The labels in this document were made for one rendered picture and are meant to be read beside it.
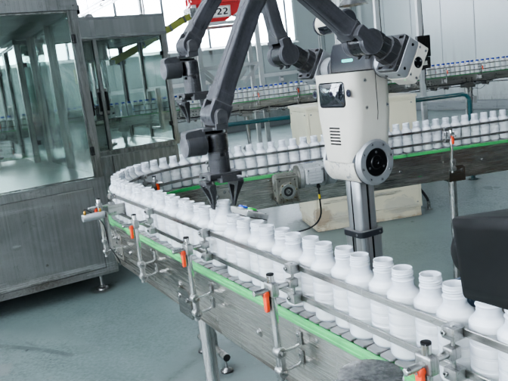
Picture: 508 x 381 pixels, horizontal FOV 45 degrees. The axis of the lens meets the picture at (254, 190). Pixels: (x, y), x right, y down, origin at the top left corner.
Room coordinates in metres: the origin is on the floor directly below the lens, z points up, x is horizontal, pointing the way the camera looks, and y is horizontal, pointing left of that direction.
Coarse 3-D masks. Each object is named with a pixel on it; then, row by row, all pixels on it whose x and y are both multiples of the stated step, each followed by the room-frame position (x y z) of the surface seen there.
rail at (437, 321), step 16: (144, 208) 2.12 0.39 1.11; (144, 224) 2.15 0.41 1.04; (176, 240) 1.88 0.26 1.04; (224, 240) 1.57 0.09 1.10; (272, 256) 1.35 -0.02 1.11; (304, 272) 1.24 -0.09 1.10; (288, 288) 1.31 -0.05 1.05; (352, 288) 1.09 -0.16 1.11; (320, 304) 1.20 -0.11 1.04; (384, 304) 1.02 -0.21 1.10; (400, 304) 0.98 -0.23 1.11; (352, 320) 1.10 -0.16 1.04; (432, 320) 0.92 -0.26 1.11; (384, 336) 1.02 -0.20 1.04; (480, 336) 0.83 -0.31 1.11
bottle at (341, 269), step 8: (336, 248) 1.19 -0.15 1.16; (344, 248) 1.19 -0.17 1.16; (336, 256) 1.17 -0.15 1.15; (344, 256) 1.16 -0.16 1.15; (336, 264) 1.17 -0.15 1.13; (344, 264) 1.16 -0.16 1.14; (336, 272) 1.16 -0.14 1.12; (344, 272) 1.15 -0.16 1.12; (344, 280) 1.15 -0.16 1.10; (336, 288) 1.16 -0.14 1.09; (336, 296) 1.16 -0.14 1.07; (344, 296) 1.15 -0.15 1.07; (336, 304) 1.17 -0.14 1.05; (344, 304) 1.15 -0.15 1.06; (344, 312) 1.15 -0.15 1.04; (336, 320) 1.17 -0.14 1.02; (344, 328) 1.16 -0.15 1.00
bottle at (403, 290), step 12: (396, 276) 1.01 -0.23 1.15; (408, 276) 1.00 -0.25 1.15; (396, 288) 1.01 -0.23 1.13; (408, 288) 1.00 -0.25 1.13; (396, 300) 1.00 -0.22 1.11; (408, 300) 0.99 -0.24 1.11; (396, 312) 1.00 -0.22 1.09; (396, 324) 1.00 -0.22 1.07; (408, 324) 0.99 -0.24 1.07; (396, 336) 1.00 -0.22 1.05; (408, 336) 0.99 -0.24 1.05; (396, 348) 1.00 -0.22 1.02; (408, 360) 0.99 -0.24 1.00
